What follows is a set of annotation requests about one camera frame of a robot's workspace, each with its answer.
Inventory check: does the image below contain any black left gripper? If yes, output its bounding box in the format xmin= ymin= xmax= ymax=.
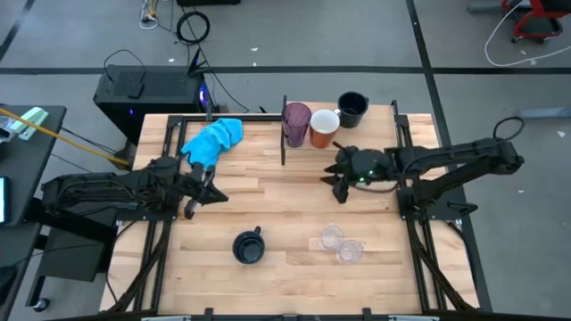
xmin=178 ymin=162 xmax=230 ymax=206

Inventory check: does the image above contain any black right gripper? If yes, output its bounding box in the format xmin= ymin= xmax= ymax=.
xmin=319 ymin=144 xmax=396 ymax=187

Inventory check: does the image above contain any orange mug with white inside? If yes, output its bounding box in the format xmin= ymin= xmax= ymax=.
xmin=309 ymin=108 xmax=341 ymax=150

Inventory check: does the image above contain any tall purple plastic tumbler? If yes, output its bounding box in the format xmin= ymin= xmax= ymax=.
xmin=280 ymin=101 xmax=312 ymax=148

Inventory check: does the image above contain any black mug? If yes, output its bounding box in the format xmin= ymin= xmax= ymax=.
xmin=231 ymin=226 xmax=266 ymax=265
xmin=334 ymin=91 xmax=370 ymax=129

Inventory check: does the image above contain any blue cloth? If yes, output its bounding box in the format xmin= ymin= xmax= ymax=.
xmin=180 ymin=118 xmax=244 ymax=169

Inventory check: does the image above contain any clear glass cup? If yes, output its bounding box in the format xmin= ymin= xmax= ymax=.
xmin=319 ymin=224 xmax=345 ymax=253
xmin=336 ymin=238 xmax=365 ymax=266

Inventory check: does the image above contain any black computer tower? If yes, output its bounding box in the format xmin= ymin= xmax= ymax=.
xmin=92 ymin=64 xmax=211 ymax=146

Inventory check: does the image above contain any black wifi antenna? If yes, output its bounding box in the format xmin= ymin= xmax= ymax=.
xmin=186 ymin=47 xmax=209 ymax=77

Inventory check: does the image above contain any black cart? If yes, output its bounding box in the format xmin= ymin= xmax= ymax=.
xmin=26 ymin=213 xmax=118 ymax=309

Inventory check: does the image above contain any black side desk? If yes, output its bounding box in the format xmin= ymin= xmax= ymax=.
xmin=0 ymin=104 xmax=68 ymax=228

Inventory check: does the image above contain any mint green stapler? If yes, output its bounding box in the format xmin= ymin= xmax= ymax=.
xmin=8 ymin=106 xmax=49 ymax=142

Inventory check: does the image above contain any tablet screen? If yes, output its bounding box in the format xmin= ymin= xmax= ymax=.
xmin=0 ymin=176 xmax=12 ymax=226

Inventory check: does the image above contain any grey floor bar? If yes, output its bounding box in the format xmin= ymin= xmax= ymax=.
xmin=515 ymin=105 xmax=571 ymax=122

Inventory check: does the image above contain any red chair base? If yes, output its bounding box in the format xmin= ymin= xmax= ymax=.
xmin=501 ymin=0 xmax=571 ymax=44

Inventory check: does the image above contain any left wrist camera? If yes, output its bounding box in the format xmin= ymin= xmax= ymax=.
xmin=183 ymin=198 xmax=200 ymax=220

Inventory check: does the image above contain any wooden shelf with black frame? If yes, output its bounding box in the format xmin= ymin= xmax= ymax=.
xmin=279 ymin=95 xmax=406 ymax=171

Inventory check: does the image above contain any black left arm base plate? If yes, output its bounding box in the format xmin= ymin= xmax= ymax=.
xmin=116 ymin=177 xmax=180 ymax=223

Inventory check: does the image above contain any black aluminium table frame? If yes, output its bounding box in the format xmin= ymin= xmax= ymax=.
xmin=106 ymin=100 xmax=492 ymax=321

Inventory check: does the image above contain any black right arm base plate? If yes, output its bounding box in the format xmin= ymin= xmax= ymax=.
xmin=396 ymin=185 xmax=478 ymax=222

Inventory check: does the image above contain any yellow rope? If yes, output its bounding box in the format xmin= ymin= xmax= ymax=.
xmin=0 ymin=107 xmax=130 ymax=169

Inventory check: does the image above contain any coiled black cable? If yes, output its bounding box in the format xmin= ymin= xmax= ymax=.
xmin=176 ymin=11 xmax=211 ymax=45

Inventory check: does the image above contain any thin black computer cable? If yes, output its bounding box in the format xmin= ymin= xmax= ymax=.
xmin=103 ymin=48 xmax=147 ymax=84

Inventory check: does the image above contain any white and yellow cable bundle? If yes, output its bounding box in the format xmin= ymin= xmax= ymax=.
xmin=138 ymin=0 xmax=173 ymax=32

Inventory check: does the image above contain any white floor cable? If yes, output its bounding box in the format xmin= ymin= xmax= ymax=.
xmin=484 ymin=0 xmax=571 ymax=68

